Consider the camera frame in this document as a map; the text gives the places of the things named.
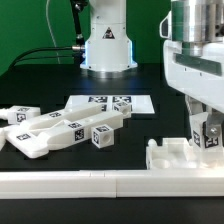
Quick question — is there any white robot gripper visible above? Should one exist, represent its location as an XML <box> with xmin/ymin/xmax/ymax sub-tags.
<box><xmin>163</xmin><ymin>40</ymin><xmax>224</xmax><ymax>138</ymax></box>

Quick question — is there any white marker base plate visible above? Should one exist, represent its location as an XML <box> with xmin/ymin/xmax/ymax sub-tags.
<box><xmin>65</xmin><ymin>95</ymin><xmax>155</xmax><ymax>114</ymax></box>

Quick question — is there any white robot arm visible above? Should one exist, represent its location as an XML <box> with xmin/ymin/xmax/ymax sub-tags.
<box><xmin>73</xmin><ymin>0</ymin><xmax>224</xmax><ymax>137</ymax></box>

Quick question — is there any long white chair side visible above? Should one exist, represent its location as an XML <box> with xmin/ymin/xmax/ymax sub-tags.
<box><xmin>5</xmin><ymin>110</ymin><xmax>123</xmax><ymax>159</ymax></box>

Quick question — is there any white piece at left edge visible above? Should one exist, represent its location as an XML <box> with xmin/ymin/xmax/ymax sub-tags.
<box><xmin>0</xmin><ymin>128</ymin><xmax>6</xmax><ymax>151</ymax></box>

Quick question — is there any white chair seat block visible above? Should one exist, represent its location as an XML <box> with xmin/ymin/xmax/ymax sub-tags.
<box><xmin>145</xmin><ymin>137</ymin><xmax>224</xmax><ymax>171</ymax></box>

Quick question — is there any black cable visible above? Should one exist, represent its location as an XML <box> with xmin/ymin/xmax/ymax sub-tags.
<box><xmin>7</xmin><ymin>45</ymin><xmax>86</xmax><ymax>71</ymax></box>

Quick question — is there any small white tagged cube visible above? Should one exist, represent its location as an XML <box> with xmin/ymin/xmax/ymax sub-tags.
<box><xmin>113</xmin><ymin>101</ymin><xmax>131</xmax><ymax>118</ymax></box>

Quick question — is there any white cube with hole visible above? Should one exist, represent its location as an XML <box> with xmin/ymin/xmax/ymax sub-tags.
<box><xmin>91</xmin><ymin>124</ymin><xmax>114</xmax><ymax>148</ymax></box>

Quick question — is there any thin white cable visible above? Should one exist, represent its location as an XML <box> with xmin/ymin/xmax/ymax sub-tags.
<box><xmin>45</xmin><ymin>0</ymin><xmax>62</xmax><ymax>65</ymax></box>

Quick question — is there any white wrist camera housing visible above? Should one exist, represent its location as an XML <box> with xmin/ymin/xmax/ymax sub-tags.
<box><xmin>159</xmin><ymin>12</ymin><xmax>172</xmax><ymax>39</ymax></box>

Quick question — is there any white U-shaped border frame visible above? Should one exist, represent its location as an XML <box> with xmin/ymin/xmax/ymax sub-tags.
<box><xmin>0</xmin><ymin>169</ymin><xmax>224</xmax><ymax>199</ymax></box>

